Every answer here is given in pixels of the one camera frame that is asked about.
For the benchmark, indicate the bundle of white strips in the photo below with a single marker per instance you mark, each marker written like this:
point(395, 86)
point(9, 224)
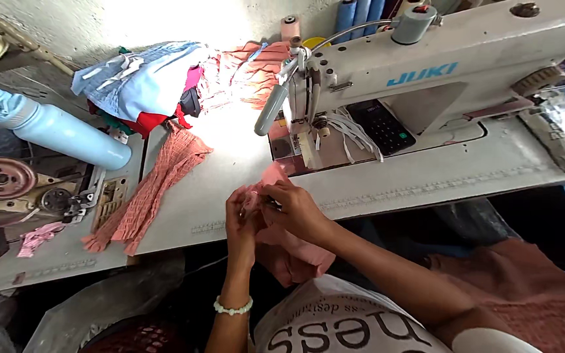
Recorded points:
point(356, 135)

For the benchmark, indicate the large salmon garment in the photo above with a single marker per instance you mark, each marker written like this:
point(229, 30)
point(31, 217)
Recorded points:
point(523, 279)

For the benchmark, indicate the pink thread spool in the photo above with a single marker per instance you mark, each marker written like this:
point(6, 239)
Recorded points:
point(290, 29)

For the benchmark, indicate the person's right fingers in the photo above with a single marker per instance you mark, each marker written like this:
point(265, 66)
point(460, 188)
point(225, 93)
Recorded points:
point(277, 192)

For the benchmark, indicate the light blue water bottle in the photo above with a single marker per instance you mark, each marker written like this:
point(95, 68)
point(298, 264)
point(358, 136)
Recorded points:
point(62, 130)

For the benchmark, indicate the person's left forearm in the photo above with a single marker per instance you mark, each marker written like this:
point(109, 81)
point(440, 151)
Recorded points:
point(233, 294)

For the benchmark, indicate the person's left hand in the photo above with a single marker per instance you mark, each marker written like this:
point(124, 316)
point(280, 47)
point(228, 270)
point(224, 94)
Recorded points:
point(240, 245)

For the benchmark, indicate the person's body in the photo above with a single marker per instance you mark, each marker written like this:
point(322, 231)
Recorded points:
point(341, 314)

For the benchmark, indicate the person's left fingers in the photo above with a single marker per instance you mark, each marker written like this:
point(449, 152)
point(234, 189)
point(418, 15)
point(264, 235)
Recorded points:
point(234, 201)

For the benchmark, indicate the beige overlock machine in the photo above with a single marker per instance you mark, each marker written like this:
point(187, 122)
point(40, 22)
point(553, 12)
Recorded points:
point(42, 189)

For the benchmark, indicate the white sewing machine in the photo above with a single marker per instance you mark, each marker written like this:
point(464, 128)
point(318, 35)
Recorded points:
point(488, 44)

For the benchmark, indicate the grey gooseneck lamp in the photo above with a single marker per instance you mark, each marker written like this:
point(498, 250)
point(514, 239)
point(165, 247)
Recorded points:
point(271, 110)

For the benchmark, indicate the dark red lace fabric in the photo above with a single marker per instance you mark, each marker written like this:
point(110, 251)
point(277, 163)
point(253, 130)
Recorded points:
point(138, 338)

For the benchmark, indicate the pink checkered fabric scrap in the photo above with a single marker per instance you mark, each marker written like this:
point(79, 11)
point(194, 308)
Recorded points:
point(39, 238)

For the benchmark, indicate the pile of folded garments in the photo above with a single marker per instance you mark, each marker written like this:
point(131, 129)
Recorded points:
point(150, 88)

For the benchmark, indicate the metal thread stand pole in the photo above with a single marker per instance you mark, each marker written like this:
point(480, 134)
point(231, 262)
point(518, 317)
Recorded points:
point(32, 46)

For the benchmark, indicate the yellow round object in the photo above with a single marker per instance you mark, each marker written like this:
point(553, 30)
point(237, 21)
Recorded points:
point(316, 43)

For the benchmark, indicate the salmon smocked fabric strip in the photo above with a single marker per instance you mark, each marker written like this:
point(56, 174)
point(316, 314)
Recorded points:
point(160, 181)

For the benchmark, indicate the salmon ruffled fabric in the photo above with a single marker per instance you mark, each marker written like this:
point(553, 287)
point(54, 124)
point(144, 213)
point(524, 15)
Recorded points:
point(253, 73)

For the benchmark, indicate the person's right forearm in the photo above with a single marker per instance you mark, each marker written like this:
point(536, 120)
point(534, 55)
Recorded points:
point(390, 269)

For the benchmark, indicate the clear plastic bag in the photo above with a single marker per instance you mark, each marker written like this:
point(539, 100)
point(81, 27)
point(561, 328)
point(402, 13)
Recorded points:
point(81, 304)

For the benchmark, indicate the pink fabric piece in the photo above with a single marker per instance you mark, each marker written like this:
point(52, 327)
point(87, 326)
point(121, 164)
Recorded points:
point(295, 255)

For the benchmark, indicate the person's right hand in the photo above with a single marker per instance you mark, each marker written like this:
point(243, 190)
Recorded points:
point(306, 218)

